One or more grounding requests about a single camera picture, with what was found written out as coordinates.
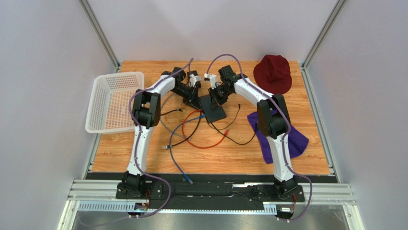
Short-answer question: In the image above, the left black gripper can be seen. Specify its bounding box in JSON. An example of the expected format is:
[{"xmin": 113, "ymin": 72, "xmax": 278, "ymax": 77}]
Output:
[{"xmin": 171, "ymin": 85, "xmax": 203, "ymax": 111}]

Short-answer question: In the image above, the dark grey network switch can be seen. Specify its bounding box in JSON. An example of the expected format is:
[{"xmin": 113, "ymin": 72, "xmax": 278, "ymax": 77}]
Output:
[{"xmin": 199, "ymin": 95, "xmax": 227, "ymax": 124}]

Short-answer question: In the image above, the grey ethernet cable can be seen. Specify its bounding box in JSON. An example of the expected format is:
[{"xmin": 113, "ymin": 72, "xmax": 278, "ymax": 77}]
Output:
[{"xmin": 159, "ymin": 92, "xmax": 192, "ymax": 141}]

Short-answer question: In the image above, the thin black power cable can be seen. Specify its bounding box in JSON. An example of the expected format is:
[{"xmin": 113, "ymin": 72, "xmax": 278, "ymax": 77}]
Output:
[{"xmin": 207, "ymin": 102, "xmax": 260, "ymax": 146}]

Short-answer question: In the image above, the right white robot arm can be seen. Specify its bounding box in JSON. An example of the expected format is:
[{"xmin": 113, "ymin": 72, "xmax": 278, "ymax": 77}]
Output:
[{"xmin": 208, "ymin": 65, "xmax": 298, "ymax": 196}]

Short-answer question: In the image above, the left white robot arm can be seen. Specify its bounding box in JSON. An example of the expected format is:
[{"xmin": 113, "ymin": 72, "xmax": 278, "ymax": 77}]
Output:
[{"xmin": 122, "ymin": 67, "xmax": 202, "ymax": 193}]

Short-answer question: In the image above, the dark red bucket hat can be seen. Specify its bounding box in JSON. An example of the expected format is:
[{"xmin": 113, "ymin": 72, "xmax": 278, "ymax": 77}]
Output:
[{"xmin": 253, "ymin": 55, "xmax": 292, "ymax": 94}]

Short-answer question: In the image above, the white plastic perforated basket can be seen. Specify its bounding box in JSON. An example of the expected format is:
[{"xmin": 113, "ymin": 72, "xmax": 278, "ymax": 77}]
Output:
[{"xmin": 85, "ymin": 71, "xmax": 145, "ymax": 134}]

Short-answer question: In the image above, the purple cloth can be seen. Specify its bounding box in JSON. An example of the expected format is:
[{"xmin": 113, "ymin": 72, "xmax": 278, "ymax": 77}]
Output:
[{"xmin": 247, "ymin": 112, "xmax": 309, "ymax": 164}]

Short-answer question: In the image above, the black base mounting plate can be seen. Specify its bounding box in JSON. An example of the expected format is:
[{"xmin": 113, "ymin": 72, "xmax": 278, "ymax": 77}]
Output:
[{"xmin": 85, "ymin": 172, "xmax": 339, "ymax": 211}]

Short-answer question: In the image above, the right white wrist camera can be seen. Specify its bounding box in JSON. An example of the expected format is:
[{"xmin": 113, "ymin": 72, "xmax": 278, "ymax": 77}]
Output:
[{"xmin": 204, "ymin": 73, "xmax": 219, "ymax": 89}]

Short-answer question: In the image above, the red ethernet cable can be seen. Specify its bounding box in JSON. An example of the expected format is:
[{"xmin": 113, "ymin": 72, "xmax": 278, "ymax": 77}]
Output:
[{"xmin": 181, "ymin": 110, "xmax": 230, "ymax": 150}]

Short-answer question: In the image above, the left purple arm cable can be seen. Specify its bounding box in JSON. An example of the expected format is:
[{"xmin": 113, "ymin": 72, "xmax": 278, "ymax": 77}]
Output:
[{"xmin": 78, "ymin": 57, "xmax": 194, "ymax": 228}]

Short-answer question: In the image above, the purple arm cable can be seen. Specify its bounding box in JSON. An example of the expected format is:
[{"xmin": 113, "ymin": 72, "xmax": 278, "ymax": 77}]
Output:
[
  {"xmin": 205, "ymin": 53, "xmax": 314, "ymax": 223},
  {"xmin": 78, "ymin": 57, "xmax": 194, "ymax": 228}
]

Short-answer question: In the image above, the blue ethernet cable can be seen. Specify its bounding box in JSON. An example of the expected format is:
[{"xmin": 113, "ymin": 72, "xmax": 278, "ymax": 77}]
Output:
[{"xmin": 169, "ymin": 115, "xmax": 206, "ymax": 184}]

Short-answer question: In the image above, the aluminium frame rail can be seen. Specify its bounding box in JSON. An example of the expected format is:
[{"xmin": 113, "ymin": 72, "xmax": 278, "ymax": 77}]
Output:
[{"xmin": 58, "ymin": 180, "xmax": 364, "ymax": 230}]

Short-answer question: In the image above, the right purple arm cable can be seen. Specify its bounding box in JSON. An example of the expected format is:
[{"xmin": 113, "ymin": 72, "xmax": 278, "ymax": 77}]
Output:
[{"xmin": 205, "ymin": 53, "xmax": 314, "ymax": 223}]

